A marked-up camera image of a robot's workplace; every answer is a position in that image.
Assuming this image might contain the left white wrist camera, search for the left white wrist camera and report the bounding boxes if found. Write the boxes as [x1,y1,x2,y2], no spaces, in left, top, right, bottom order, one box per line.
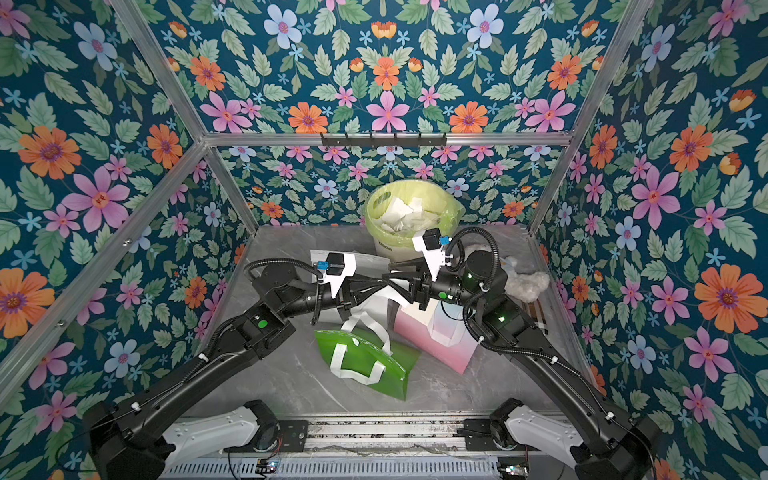
[316,252,357,298]

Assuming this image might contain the green white paper bag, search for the green white paper bag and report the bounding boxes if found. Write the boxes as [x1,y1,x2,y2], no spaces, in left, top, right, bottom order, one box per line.
[314,312,421,401]

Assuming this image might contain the shredded paper scraps in bin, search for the shredded paper scraps in bin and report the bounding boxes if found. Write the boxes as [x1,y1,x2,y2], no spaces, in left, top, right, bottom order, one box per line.
[377,198,440,236]

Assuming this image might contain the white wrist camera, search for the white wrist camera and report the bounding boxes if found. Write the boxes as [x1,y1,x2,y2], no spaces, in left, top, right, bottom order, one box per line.
[412,228,451,281]
[316,252,357,298]

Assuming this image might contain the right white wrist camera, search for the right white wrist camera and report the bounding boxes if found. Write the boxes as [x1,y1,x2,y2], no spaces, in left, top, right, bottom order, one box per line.
[412,228,451,281]

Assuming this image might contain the plaid patterned case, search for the plaid patterned case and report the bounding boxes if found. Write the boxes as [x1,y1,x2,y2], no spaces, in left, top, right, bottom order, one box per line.
[527,300,548,335]

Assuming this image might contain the white plush teddy bear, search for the white plush teddy bear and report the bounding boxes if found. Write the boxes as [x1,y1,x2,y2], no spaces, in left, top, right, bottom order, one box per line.
[463,244,549,303]

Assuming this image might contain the white ventilation grille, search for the white ventilation grille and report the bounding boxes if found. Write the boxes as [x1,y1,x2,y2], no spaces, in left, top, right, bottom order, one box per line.
[161,457,501,479]

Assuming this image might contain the black wall hook rail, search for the black wall hook rail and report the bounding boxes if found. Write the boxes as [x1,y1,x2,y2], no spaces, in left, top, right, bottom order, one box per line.
[320,133,448,148]

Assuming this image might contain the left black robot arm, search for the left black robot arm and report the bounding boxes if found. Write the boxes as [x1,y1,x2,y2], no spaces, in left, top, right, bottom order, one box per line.
[83,253,411,479]

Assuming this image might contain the pink blue gradient paper bag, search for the pink blue gradient paper bag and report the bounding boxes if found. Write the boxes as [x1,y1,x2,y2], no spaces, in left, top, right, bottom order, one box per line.
[394,299,477,375]

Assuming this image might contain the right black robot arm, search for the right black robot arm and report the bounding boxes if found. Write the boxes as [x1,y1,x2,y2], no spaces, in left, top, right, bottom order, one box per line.
[383,227,660,479]

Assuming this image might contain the white ribbed trash bin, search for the white ribbed trash bin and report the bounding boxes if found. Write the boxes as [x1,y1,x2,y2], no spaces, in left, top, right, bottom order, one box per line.
[374,235,421,262]

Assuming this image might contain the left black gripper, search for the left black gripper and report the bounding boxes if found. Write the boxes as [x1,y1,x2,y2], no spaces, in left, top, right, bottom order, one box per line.
[275,274,381,324]

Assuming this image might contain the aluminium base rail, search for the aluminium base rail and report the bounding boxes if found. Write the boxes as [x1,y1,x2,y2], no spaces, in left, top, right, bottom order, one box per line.
[137,413,637,458]

